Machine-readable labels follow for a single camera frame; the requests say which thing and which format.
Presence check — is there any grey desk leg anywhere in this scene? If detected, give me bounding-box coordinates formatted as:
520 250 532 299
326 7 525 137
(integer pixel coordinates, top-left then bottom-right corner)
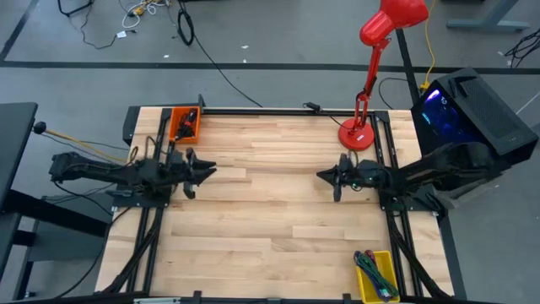
440 0 532 34

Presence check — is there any yellow plastic bin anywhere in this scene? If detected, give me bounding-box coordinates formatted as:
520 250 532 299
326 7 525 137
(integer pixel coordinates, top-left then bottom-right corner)
354 249 401 304

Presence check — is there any black cable with red band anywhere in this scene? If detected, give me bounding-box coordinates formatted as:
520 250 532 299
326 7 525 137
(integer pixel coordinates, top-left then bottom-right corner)
181 107 200 132

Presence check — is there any black computer tower blue light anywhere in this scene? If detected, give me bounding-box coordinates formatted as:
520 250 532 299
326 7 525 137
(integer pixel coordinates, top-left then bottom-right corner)
410 67 540 191

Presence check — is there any wooden stick with black ball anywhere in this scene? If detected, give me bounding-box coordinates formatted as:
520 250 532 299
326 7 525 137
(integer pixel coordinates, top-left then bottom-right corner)
32 121 127 164

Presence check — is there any yellow floor cable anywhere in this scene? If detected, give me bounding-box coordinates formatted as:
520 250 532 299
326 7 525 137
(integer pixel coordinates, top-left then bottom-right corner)
419 0 438 92

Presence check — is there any black looped floor cable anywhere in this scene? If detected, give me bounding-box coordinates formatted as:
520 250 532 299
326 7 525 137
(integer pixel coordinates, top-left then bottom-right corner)
377 77 408 111

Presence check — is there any orange plastic bin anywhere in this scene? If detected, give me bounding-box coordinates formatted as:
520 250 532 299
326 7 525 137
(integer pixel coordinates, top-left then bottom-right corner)
168 106 202 144

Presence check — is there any black upright post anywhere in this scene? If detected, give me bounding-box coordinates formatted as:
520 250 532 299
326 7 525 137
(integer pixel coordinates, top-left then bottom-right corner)
395 28 423 106

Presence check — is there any white floor cable bundle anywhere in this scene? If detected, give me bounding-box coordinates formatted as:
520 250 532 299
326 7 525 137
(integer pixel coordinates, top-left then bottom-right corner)
121 0 172 30

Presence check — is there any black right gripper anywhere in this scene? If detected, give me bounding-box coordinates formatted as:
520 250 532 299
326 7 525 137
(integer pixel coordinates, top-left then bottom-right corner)
316 152 381 203

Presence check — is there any green braided USB cable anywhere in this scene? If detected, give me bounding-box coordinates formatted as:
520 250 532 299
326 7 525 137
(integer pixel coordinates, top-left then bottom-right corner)
353 250 400 298

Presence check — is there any black floor cable tangle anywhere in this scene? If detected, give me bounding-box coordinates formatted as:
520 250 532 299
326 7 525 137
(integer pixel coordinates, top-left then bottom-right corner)
504 28 540 69

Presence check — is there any thin black floor cable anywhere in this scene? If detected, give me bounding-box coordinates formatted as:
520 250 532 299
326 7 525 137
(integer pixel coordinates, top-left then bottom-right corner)
57 0 119 51

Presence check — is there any black coiled floor cable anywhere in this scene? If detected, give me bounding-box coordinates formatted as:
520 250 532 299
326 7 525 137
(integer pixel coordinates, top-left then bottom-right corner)
175 8 265 109

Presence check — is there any red desk lamp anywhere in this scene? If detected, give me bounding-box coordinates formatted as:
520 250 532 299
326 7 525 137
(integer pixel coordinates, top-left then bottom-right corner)
337 0 430 152

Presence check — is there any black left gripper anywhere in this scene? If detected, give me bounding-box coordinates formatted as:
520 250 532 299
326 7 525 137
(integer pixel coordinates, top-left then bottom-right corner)
166 146 218 200

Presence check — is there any black side desk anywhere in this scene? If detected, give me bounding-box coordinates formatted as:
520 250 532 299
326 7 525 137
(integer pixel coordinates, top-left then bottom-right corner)
0 100 110 301

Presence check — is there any black aluminium table frame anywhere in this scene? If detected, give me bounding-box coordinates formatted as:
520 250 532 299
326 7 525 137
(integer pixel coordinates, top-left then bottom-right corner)
94 93 468 304

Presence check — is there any black lamp cord with switch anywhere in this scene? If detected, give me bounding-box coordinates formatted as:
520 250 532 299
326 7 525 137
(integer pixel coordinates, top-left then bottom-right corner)
302 101 351 130

